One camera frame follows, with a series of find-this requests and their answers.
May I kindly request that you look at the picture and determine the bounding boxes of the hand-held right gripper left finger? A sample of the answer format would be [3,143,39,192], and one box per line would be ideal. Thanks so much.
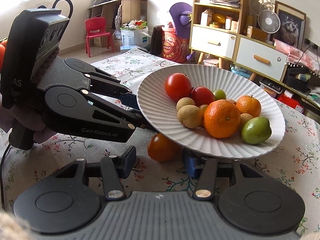
[51,145,137,201]

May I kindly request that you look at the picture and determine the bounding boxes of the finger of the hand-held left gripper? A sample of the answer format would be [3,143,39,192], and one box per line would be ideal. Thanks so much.
[84,71,139,110]
[82,88,157,140]

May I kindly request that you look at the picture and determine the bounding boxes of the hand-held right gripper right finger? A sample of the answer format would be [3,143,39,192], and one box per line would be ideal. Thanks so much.
[182,149,269,200]

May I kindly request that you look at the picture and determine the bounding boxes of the white ribbed plate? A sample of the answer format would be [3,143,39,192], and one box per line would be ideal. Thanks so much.
[137,64,286,159]

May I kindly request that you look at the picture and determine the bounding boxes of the tan longan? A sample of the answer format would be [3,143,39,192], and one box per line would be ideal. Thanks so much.
[237,113,254,134]
[177,105,202,128]

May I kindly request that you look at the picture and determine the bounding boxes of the yellow cherry tomato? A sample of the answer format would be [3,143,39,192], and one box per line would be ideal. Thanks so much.
[199,104,209,127]

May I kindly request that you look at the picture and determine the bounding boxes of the orange mandarin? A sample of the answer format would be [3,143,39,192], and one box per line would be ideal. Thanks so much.
[236,95,262,118]
[204,100,241,139]

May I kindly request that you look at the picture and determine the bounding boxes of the brown kiwi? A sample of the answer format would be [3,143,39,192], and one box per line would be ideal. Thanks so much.
[176,97,196,112]

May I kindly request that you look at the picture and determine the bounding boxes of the red tomato with stem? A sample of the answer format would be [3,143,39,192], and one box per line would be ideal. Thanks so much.
[165,73,193,102]

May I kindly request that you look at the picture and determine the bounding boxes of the green jujube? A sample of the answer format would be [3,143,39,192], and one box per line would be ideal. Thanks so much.
[241,116,272,145]

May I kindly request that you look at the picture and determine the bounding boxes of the green tomato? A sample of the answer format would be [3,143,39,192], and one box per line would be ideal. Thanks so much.
[212,89,227,102]

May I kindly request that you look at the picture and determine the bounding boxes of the person's right forearm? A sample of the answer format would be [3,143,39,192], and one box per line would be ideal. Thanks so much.
[0,211,32,240]

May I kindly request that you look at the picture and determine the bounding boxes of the person's left hand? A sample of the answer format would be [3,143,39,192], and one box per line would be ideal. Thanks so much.
[0,101,49,144]

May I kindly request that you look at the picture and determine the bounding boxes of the orange cloth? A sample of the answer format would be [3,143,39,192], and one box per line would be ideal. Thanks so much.
[0,39,7,72]

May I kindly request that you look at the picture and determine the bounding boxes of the blue and white carton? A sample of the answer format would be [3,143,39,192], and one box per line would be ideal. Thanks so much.
[119,45,140,54]

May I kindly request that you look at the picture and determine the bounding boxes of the red plastic chair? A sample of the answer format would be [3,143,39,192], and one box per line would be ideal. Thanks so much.
[85,17,111,55]

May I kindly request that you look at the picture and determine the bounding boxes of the floral tablecloth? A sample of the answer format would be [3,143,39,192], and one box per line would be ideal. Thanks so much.
[0,49,320,240]

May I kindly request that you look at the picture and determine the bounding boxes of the black flat panel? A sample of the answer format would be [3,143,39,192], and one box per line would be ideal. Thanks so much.
[151,25,165,55]

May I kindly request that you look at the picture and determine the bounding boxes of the red printed bucket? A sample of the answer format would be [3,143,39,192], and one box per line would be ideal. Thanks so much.
[161,27,188,64]

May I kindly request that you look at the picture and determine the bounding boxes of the wooden shelf desk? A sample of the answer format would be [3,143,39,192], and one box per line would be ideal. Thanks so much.
[88,0,148,48]

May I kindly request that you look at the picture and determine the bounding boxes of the tall wooden shelf cabinet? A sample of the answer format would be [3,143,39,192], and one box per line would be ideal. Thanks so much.
[189,0,245,65]

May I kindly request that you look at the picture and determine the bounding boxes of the purple toy hat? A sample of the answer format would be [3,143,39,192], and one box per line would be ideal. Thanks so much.
[169,2,193,34]

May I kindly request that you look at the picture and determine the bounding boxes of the clear box pink lid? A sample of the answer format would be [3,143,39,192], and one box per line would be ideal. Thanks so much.
[203,58,221,68]

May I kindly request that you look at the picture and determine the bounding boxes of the clear box blue lid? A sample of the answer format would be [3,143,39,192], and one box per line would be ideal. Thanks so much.
[229,64,252,80]

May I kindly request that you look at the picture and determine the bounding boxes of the low wooden cabinet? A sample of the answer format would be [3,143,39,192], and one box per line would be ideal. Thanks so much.
[234,34,289,82]

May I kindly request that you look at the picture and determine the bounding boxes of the clear box black lid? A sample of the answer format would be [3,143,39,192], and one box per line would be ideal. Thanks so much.
[259,78,278,98]

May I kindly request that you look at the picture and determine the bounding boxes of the red cardboard box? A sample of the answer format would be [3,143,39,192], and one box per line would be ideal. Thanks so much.
[277,93,302,110]

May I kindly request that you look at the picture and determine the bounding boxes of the brown drink carton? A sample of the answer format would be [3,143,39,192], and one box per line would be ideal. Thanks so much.
[201,9,213,26]

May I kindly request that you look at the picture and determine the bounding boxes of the black storage box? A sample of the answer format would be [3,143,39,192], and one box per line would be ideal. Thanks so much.
[285,67,312,93]

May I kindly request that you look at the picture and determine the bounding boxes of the brown cardboard box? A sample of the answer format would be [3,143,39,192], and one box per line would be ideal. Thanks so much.
[246,25,267,43]

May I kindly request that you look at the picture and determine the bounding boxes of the pink floral cloth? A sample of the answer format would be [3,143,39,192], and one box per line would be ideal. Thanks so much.
[274,39,320,77]

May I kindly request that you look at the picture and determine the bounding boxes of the white desk fan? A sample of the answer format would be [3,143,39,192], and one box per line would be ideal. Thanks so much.
[257,10,281,46]

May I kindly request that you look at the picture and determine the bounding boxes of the framed cat picture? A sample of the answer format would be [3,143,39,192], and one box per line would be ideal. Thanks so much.
[274,1,307,49]

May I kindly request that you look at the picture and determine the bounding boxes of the beige desk fan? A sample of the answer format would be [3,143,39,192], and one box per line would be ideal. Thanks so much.
[249,0,273,18]

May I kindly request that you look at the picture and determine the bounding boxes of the white drawer wooden handle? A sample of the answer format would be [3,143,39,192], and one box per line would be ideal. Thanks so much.
[236,37,288,77]
[191,26,237,58]

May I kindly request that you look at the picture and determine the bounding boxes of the wall sockets with plugs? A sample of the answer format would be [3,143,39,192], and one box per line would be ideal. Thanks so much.
[304,38,319,49]

